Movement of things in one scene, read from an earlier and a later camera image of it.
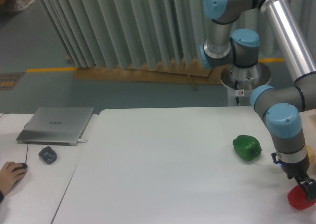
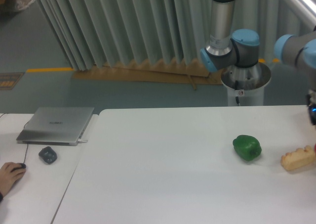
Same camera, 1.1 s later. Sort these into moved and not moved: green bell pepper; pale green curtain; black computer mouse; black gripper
Moved: black gripper
Not moved: pale green curtain; black computer mouse; green bell pepper
